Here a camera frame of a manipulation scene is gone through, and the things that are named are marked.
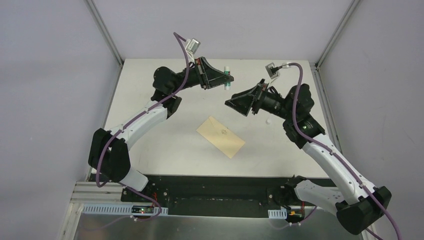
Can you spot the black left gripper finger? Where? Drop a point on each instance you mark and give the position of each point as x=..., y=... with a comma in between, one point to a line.
x=216, y=83
x=215, y=74

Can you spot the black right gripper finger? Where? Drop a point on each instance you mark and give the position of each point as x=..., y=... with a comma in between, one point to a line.
x=242, y=107
x=251, y=94

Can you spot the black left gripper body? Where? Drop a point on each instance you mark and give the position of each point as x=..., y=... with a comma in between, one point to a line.
x=202, y=73

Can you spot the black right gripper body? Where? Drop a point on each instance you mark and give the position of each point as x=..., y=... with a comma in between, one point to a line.
x=267, y=100

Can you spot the cream paper envelope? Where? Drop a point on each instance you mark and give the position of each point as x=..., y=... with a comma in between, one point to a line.
x=221, y=137

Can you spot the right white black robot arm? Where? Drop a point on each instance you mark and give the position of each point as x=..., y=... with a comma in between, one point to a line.
x=357, y=203

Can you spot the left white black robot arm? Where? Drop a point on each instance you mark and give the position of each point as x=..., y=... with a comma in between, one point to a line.
x=109, y=150

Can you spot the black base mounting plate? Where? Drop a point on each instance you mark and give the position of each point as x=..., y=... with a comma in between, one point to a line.
x=217, y=196

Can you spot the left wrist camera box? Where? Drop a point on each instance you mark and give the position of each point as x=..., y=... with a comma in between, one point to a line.
x=191, y=46

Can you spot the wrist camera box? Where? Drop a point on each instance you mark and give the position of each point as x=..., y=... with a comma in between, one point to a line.
x=191, y=46
x=273, y=72

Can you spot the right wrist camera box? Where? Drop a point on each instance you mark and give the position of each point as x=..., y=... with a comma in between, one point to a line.
x=273, y=72

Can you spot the right white cable duct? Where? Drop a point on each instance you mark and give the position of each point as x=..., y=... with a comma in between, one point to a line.
x=277, y=213

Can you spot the white cable duct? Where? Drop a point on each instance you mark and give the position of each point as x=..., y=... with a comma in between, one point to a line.
x=123, y=209
x=277, y=213

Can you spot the left white cable duct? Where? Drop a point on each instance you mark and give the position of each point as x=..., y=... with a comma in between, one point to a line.
x=123, y=209

